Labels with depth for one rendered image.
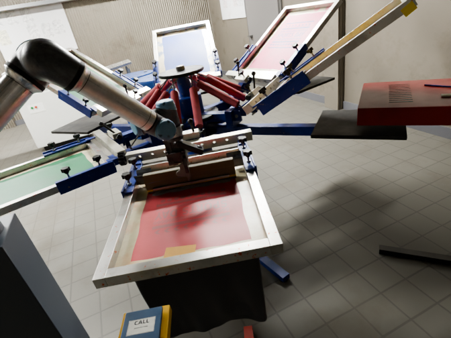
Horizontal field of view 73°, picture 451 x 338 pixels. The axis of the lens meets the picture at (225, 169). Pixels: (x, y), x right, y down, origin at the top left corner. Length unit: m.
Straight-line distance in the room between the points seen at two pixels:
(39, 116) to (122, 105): 4.88
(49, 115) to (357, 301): 5.15
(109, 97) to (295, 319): 1.57
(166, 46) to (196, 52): 0.33
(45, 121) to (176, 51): 3.27
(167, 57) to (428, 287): 2.73
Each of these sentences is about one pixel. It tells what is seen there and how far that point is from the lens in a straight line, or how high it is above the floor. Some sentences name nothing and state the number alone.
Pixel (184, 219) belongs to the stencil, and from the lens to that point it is 1.20.
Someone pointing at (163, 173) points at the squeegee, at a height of 1.05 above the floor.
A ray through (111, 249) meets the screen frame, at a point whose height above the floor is 0.99.
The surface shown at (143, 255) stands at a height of 0.95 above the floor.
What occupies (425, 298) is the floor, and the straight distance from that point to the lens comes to 2.21.
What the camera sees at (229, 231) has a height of 0.95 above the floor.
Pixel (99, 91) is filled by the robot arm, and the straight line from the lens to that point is 0.99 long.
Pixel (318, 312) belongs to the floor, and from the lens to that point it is 2.04.
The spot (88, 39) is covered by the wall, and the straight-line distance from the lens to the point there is 8.52.
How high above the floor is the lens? 1.64
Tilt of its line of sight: 27 degrees down
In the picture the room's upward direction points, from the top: 11 degrees counter-clockwise
